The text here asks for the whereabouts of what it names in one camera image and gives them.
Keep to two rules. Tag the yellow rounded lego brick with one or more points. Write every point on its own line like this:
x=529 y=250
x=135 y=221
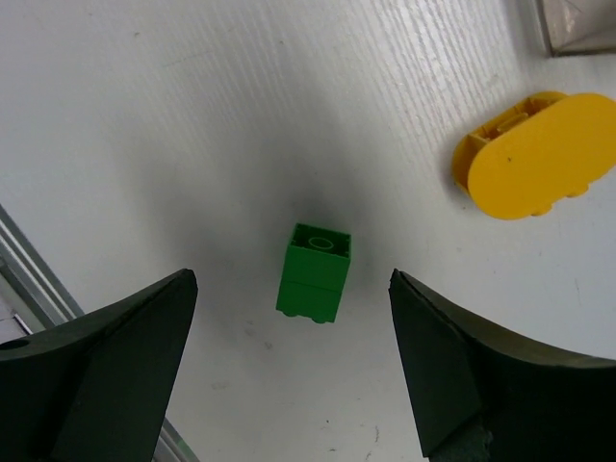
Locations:
x=548 y=146

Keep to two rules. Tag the green lego brick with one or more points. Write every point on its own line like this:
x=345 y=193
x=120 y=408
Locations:
x=314 y=273

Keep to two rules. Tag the aluminium table edge rail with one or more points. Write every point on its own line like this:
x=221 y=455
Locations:
x=33 y=300

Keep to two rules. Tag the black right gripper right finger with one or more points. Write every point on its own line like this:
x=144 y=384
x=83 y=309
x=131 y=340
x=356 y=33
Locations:
x=481 y=392

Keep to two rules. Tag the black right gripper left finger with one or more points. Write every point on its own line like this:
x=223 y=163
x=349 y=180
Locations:
x=97 y=388

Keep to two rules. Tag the clear front container bin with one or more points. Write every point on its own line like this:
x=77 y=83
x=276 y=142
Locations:
x=572 y=28

